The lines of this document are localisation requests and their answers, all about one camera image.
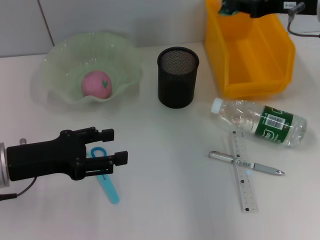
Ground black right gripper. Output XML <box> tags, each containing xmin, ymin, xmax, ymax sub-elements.
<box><xmin>223</xmin><ymin>0</ymin><xmax>316</xmax><ymax>19</ymax></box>

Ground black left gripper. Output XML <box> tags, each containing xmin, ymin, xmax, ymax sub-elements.
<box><xmin>6</xmin><ymin>126</ymin><xmax>129</xmax><ymax>181</ymax></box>

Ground pink peach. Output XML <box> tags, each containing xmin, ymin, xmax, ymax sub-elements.
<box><xmin>81</xmin><ymin>70</ymin><xmax>113</xmax><ymax>100</ymax></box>

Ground clear green-label water bottle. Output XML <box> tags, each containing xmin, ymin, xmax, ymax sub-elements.
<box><xmin>210</xmin><ymin>97</ymin><xmax>308</xmax><ymax>148</ymax></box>

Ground blue teal scissors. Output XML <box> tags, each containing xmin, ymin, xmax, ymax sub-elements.
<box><xmin>86</xmin><ymin>147</ymin><xmax>120</xmax><ymax>205</ymax></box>

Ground black mesh pen cup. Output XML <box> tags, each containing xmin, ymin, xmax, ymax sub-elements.
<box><xmin>157</xmin><ymin>46</ymin><xmax>200</xmax><ymax>109</ymax></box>

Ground green glass fruit plate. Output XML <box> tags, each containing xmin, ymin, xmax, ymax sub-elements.
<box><xmin>31</xmin><ymin>31</ymin><xmax>145</xmax><ymax>111</ymax></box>

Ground clear plastic ruler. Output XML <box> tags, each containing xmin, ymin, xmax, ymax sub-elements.
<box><xmin>229</xmin><ymin>130</ymin><xmax>260</xmax><ymax>213</ymax></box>

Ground silver clear pen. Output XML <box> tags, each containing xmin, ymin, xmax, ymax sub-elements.
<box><xmin>206</xmin><ymin>150</ymin><xmax>285</xmax><ymax>177</ymax></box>

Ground yellow plastic bin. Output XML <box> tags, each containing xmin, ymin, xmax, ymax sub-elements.
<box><xmin>205</xmin><ymin>0</ymin><xmax>297</xmax><ymax>100</ymax></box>

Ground grey right arm cable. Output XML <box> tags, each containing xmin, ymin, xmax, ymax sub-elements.
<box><xmin>286</xmin><ymin>2</ymin><xmax>320</xmax><ymax>38</ymax></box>

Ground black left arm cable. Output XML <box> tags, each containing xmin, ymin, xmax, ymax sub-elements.
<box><xmin>0</xmin><ymin>176</ymin><xmax>37</xmax><ymax>201</ymax></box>

